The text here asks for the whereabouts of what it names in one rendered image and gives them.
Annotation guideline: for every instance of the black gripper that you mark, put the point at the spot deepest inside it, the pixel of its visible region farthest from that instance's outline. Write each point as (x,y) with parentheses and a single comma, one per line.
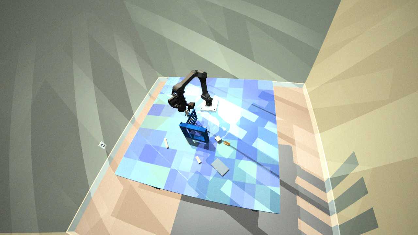
(190,105)

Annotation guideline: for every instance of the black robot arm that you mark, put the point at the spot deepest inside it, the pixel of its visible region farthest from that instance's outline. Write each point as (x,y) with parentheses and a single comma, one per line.
(180,87)

